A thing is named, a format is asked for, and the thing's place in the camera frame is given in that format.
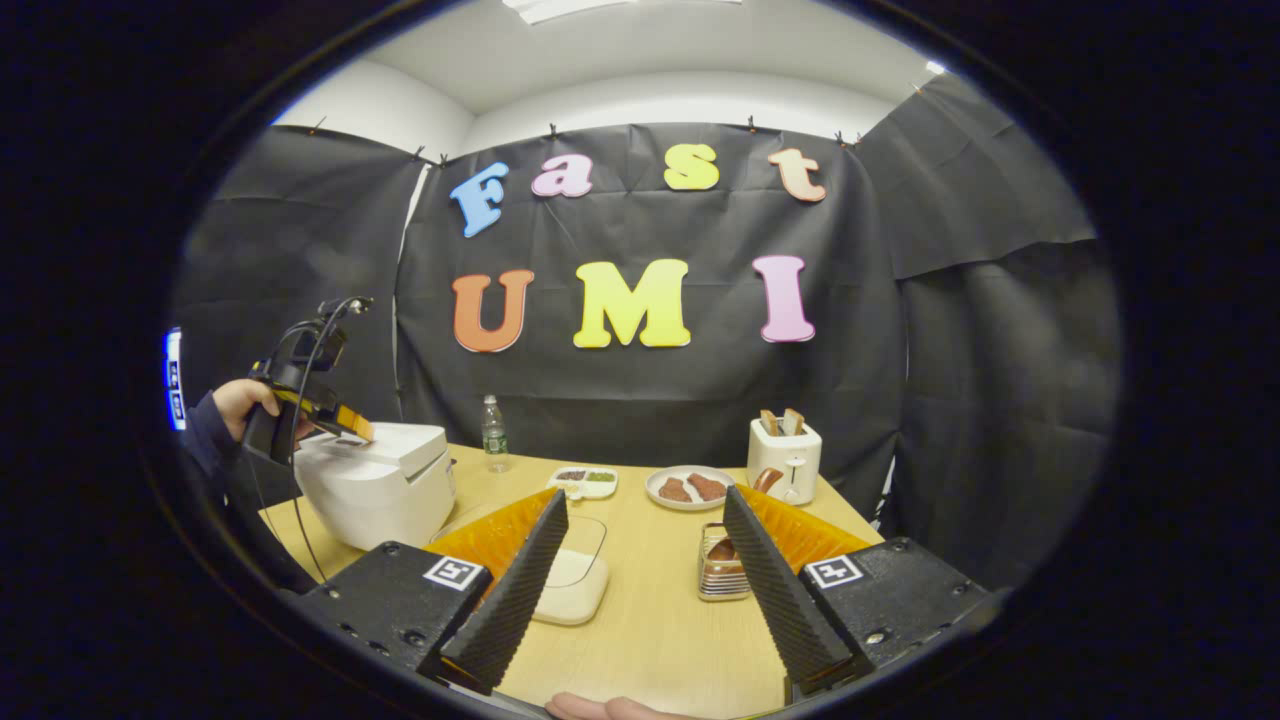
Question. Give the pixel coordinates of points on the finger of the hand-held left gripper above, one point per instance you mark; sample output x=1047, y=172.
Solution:
x=350, y=425

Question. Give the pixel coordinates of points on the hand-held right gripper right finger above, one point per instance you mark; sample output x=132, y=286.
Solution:
x=780, y=600

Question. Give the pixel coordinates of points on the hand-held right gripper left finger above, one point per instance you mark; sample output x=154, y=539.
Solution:
x=510, y=600

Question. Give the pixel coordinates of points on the clear rice container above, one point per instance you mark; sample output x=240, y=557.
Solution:
x=575, y=595

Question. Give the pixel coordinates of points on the white rice cooker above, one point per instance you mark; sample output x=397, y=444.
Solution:
x=380, y=495

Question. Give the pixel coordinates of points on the brown wooden spoon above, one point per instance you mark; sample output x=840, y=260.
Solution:
x=768, y=480

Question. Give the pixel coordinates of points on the blue and white panel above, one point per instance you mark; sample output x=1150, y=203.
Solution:
x=174, y=380

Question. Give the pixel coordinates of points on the white divided grain dish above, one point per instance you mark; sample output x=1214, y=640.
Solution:
x=575, y=491

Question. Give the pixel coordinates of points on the brown meat piece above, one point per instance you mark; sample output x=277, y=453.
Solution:
x=675, y=490
x=707, y=486

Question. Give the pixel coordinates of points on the white toaster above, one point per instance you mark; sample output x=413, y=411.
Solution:
x=795, y=462

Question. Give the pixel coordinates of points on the clear plastic water bottle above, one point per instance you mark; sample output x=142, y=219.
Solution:
x=495, y=440

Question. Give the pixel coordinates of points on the white round plate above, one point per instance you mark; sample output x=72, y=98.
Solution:
x=655, y=490

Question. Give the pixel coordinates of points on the toast slice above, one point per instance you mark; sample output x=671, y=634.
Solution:
x=769, y=423
x=793, y=421

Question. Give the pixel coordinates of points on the long ceiling light panel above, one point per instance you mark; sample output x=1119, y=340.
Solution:
x=620, y=8

